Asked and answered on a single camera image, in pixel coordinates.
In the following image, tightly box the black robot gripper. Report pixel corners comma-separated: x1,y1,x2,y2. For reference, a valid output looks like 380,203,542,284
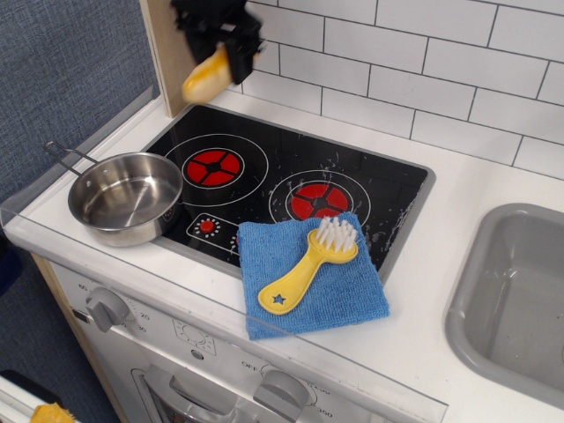
171,0,265,85

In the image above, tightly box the yellow toy hotdog bun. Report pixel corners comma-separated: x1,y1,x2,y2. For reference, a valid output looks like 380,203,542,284
182,45,233,104

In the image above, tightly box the black toy stovetop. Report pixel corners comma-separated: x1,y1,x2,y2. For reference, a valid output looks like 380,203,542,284
147,106,435,279

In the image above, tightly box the stainless steel pot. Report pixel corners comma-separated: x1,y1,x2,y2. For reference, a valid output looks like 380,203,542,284
44,141,183,247

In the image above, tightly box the yellow dish brush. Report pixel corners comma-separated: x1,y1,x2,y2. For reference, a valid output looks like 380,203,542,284
257,217,359,315

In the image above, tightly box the blue microfiber cloth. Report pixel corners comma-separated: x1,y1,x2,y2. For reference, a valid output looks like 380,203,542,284
236,211,391,341

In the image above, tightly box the grey left oven knob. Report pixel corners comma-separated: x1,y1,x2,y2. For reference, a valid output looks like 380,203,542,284
85,287,130,333

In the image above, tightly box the grey oven knob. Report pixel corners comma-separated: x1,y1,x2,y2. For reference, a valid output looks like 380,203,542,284
85,287,130,333
253,370,309,422

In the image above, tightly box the white toy oven front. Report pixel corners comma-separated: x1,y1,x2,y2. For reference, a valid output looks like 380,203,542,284
52,264,447,422

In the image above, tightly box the grey right oven knob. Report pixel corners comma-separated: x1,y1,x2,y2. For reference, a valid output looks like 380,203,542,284
253,370,309,422

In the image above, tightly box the grey sink basin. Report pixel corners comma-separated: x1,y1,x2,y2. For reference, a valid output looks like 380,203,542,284
445,204,563,408

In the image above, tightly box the yellow object at corner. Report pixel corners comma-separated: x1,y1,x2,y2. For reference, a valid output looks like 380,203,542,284
30,403,76,423

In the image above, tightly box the light wooden post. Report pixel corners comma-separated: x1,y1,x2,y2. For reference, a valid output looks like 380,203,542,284
139,0,197,117

